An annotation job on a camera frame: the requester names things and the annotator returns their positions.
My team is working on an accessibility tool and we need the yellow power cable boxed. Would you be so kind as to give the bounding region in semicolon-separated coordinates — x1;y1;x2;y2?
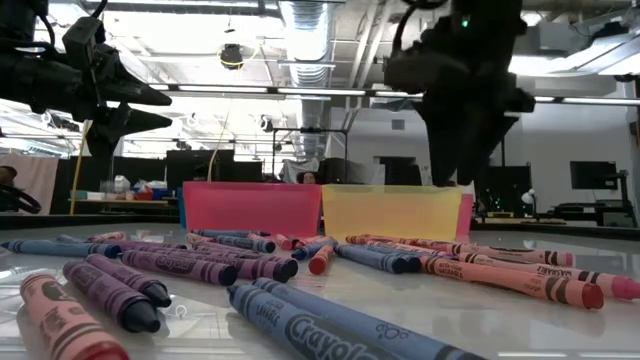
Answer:
69;119;94;216

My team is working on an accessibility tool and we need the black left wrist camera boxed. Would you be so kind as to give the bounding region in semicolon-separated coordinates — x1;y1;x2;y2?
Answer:
62;16;107;76

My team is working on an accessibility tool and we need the black ceiling-mounted device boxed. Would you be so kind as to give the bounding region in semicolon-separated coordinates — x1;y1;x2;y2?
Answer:
219;43;245;70

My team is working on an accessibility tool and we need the large pink plastic bin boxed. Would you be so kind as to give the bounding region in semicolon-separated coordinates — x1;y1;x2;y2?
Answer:
455;193;475;239

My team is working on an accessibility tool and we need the pink hanging cloth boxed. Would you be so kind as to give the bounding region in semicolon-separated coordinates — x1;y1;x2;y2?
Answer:
0;152;60;216

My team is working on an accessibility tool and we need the long ceiling light strip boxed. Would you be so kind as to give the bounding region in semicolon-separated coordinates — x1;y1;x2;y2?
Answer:
149;83;640;106

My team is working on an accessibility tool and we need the small pink plastic bin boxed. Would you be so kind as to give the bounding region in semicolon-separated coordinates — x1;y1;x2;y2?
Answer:
182;180;323;239

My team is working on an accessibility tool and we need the pink crayon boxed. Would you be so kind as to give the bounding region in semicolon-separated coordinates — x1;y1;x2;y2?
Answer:
457;252;640;301
347;233;576;268
87;231;127;244
185;232;217;247

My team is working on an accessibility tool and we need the silver ventilation duct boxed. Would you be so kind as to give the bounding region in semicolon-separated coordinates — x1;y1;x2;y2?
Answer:
278;0;332;161

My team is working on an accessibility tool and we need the black table frame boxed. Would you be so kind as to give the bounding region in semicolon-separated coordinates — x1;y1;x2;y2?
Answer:
0;213;640;241

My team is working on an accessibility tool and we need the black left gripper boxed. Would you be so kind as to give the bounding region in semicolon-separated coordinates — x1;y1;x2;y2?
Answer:
27;47;174;156

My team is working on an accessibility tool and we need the black computer monitor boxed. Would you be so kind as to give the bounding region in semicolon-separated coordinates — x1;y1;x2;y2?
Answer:
569;160;619;191

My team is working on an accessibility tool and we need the cluttered wooden side table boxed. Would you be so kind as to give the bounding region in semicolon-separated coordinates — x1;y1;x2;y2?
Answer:
69;174;171;209

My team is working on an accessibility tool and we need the black monitor row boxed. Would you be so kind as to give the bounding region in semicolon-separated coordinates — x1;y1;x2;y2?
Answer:
166;149;264;184

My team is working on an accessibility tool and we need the black metal rig frame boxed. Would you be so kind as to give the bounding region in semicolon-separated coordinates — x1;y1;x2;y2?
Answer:
271;127;350;176

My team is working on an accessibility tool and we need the white desk lamp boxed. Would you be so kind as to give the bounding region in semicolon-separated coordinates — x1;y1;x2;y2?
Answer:
521;188;539;221

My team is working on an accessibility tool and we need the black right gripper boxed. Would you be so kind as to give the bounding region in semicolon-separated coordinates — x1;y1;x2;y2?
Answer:
383;19;536;187

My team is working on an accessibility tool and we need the small yellow plastic bin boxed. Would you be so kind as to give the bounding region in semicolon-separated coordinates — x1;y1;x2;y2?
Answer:
321;184;464;244

